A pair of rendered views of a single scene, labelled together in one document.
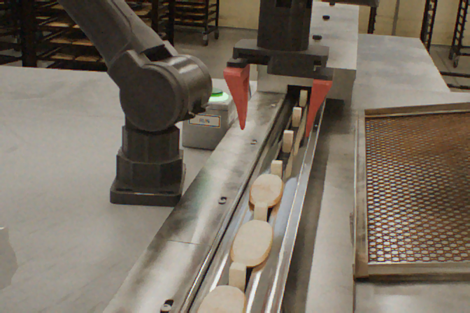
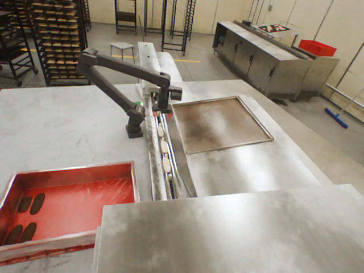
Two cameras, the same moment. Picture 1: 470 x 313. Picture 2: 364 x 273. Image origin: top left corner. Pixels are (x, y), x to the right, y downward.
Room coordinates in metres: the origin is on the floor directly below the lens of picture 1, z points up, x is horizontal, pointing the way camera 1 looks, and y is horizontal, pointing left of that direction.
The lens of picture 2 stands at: (-0.24, 0.28, 1.61)
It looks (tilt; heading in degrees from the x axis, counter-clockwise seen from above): 37 degrees down; 334
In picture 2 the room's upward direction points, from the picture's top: 10 degrees clockwise
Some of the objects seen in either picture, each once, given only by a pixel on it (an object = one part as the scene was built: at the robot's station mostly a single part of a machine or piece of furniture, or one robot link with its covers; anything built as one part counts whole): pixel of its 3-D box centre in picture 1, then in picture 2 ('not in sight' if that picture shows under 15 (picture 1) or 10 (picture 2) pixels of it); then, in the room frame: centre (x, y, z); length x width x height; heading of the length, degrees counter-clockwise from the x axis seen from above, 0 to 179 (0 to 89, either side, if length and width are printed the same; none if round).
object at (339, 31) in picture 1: (323, 34); (148, 62); (1.79, -0.22, 0.89); 1.25 x 0.18 x 0.09; 171
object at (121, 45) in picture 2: not in sight; (122, 57); (3.95, -0.23, 0.23); 0.36 x 0.36 x 0.46; 38
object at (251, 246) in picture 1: (252, 239); (164, 145); (0.58, -0.02, 0.86); 0.10 x 0.04 x 0.01; 171
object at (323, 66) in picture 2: not in sight; (302, 74); (2.52, -3.42, 0.44); 0.70 x 0.55 x 0.87; 171
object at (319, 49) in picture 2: not in sight; (316, 47); (2.52, -3.42, 0.94); 0.51 x 0.36 x 0.13; 175
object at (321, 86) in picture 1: (298, 95); (166, 114); (0.73, -0.07, 0.97); 0.07 x 0.07 x 0.09; 81
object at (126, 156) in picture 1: (150, 157); (133, 126); (0.79, 0.11, 0.86); 0.12 x 0.09 x 0.08; 2
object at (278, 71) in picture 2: not in sight; (260, 52); (3.57, -3.18, 0.51); 3.00 x 1.26 x 1.03; 171
